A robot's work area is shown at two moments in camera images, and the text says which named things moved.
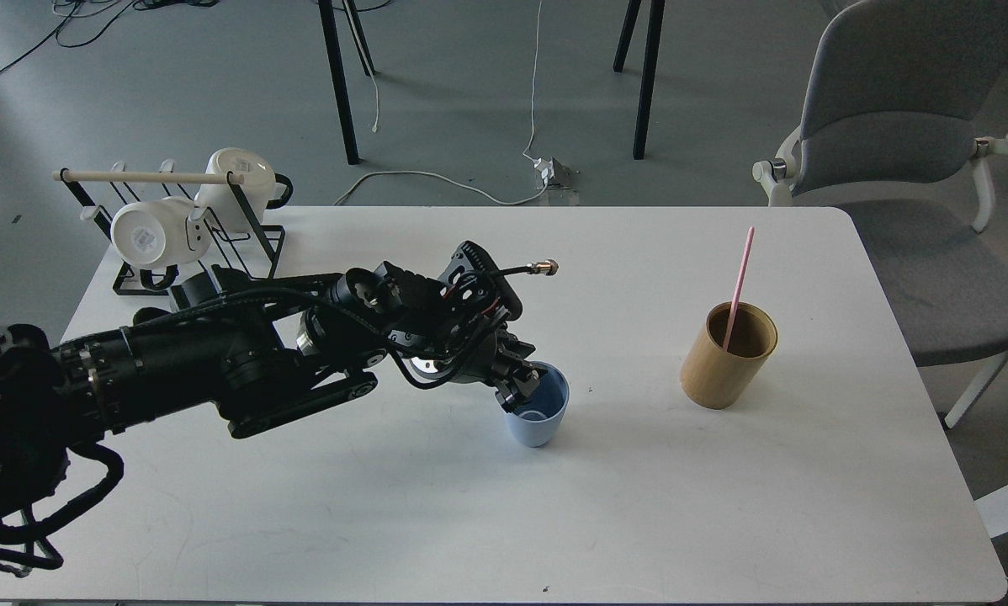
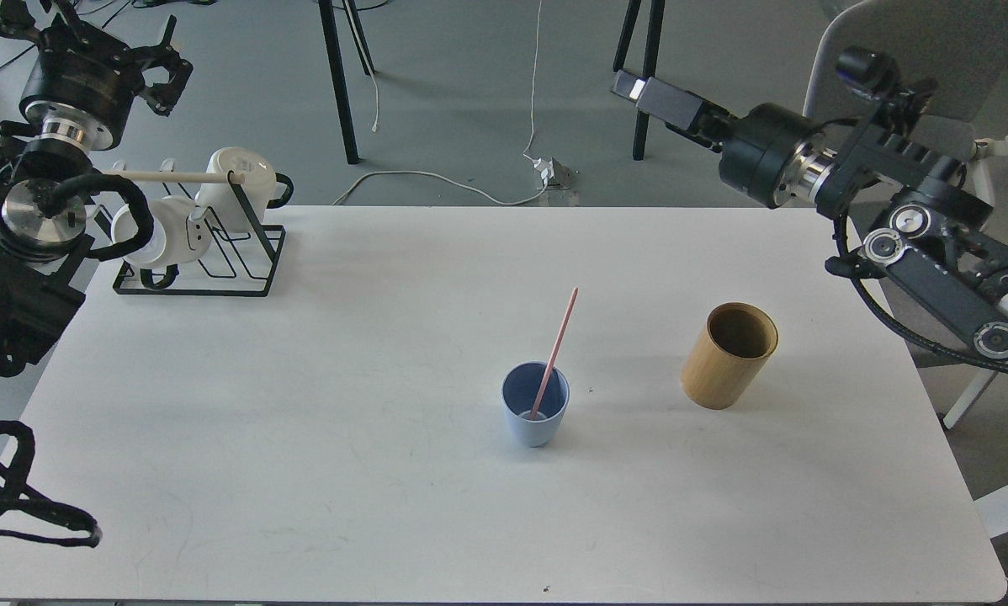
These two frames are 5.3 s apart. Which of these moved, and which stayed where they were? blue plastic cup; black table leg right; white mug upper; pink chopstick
Moved: pink chopstick
Stayed: white mug upper; black table leg right; blue plastic cup
